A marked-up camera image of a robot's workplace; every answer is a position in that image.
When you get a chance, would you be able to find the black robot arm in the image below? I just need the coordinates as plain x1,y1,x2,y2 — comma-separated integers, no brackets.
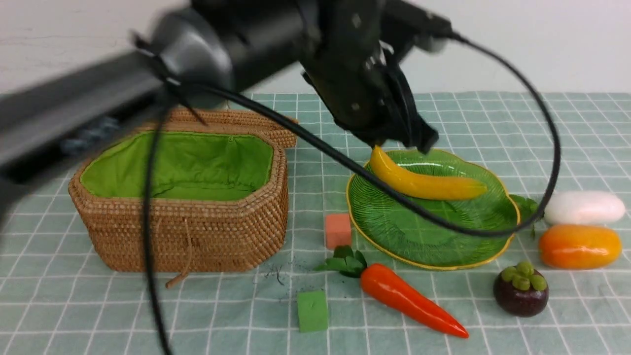
1,0,454,213

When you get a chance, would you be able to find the orange yellow mango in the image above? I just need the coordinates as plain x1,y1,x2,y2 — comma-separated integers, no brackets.
538,224,623,270

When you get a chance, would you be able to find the green glass leaf plate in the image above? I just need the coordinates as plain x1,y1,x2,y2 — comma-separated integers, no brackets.
346,150,523,271

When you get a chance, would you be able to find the wicker basket green lining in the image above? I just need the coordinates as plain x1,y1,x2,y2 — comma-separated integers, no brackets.
68,129,289,289

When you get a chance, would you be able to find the orange foam cube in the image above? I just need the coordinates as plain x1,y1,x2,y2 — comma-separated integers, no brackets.
324,213,352,250

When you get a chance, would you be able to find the dark purple mangosteen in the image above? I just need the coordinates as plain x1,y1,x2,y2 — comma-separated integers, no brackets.
493,261,550,318

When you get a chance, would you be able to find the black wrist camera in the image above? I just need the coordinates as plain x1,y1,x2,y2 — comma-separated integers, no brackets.
380,0,452,55

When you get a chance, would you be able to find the yellow banana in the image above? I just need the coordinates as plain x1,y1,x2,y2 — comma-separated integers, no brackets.
369,146,487,201

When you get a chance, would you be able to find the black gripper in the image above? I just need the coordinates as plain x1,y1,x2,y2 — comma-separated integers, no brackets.
301,0,439,154

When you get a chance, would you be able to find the green foam cube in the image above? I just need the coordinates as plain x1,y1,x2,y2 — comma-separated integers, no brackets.
297,290,329,333

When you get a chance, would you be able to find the white radish with leaves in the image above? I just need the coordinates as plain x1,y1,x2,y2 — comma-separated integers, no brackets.
510,191,627,237

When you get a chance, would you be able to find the wicker basket lid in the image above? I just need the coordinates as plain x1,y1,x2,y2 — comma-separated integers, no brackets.
167,107,297,149

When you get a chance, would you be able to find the checked green tablecloth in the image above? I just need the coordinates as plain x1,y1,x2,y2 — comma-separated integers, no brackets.
0,91,631,355

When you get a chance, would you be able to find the orange carrot with leaves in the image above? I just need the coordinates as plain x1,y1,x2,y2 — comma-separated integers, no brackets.
314,246,469,339

